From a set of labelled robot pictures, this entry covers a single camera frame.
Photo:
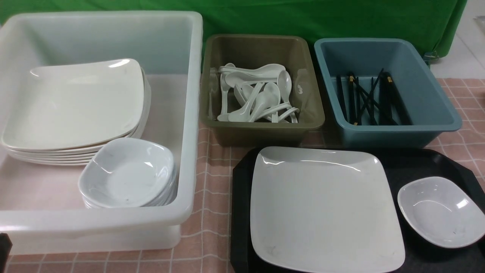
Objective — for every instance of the white square rice plate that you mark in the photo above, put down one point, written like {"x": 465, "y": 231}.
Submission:
{"x": 324, "y": 211}

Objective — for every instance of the small white bowl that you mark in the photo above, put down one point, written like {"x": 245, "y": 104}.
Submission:
{"x": 440, "y": 212}

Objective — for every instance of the white ceramic soup spoon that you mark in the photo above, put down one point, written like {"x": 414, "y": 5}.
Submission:
{"x": 264, "y": 100}

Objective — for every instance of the top stacked white plate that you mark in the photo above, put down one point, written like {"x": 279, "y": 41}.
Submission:
{"x": 75, "y": 105}

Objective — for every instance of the olive green plastic bin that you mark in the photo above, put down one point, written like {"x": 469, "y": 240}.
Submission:
{"x": 228, "y": 99}

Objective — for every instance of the white spoon in bin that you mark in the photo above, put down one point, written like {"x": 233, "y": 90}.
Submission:
{"x": 284, "y": 84}
{"x": 274, "y": 93}
{"x": 266, "y": 71}

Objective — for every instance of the lower stacked white bowls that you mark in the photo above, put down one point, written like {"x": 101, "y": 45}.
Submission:
{"x": 162, "y": 199}

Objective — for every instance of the pink checkered tablecloth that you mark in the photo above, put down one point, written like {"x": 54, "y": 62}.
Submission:
{"x": 204, "y": 245}

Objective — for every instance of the top stacked white bowl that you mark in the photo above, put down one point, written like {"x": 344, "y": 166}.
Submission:
{"x": 127, "y": 173}

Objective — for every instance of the black chopstick in bin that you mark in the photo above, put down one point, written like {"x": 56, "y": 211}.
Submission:
{"x": 364, "y": 102}
{"x": 397, "y": 101}

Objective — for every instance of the blue plastic bin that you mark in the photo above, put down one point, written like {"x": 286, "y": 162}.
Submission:
{"x": 429, "y": 108}

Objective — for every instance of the black plastic serving tray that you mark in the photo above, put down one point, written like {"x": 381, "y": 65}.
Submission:
{"x": 401, "y": 165}

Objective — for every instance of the lower stacked white plates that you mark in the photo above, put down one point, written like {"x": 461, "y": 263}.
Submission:
{"x": 80, "y": 156}

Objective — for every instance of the large white plastic bin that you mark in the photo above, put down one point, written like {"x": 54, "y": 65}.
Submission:
{"x": 42, "y": 210}

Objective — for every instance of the green backdrop cloth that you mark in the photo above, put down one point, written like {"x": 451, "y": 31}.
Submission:
{"x": 429, "y": 25}

